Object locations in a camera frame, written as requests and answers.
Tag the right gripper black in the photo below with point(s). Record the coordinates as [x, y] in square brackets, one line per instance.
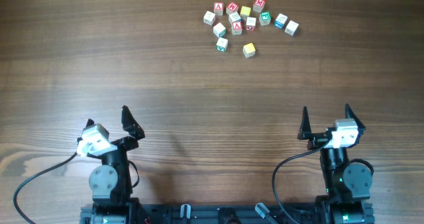
[318, 139]

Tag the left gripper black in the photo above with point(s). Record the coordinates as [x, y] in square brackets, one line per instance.
[128, 144]

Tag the yellow block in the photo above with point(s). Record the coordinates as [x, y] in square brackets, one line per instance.
[245, 12]
[249, 50]

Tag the green V block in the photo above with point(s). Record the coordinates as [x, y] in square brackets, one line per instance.
[222, 44]

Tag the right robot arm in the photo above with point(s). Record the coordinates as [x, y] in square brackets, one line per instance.
[347, 181]

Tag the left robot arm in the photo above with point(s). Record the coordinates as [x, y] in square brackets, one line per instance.
[110, 182]

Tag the plain wood block right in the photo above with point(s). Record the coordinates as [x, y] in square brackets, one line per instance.
[291, 28]

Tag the plain wood block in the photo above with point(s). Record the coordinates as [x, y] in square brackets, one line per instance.
[291, 28]
[209, 18]

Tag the blue picture block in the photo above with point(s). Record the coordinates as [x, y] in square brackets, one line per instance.
[280, 21]

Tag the green letter block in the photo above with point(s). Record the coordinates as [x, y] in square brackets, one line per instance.
[265, 18]

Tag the red edged wood block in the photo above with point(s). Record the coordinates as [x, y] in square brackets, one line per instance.
[250, 23]

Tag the red A block lower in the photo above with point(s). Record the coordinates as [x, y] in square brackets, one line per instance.
[236, 28]

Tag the red a block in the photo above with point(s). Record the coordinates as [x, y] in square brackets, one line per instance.
[218, 8]
[236, 28]

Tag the red M block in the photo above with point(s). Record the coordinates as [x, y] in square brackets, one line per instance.
[258, 6]

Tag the blue edged wood block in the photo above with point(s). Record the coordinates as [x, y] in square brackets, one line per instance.
[234, 17]

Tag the green edged wood block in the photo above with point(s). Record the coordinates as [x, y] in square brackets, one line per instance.
[219, 30]

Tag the plain wood block left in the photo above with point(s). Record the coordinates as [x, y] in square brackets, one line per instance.
[209, 18]

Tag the red W block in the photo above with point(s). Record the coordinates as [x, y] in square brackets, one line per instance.
[231, 8]

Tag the red A block top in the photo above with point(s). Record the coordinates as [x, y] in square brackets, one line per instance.
[218, 8]

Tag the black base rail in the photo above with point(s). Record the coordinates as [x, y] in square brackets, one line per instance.
[167, 214]

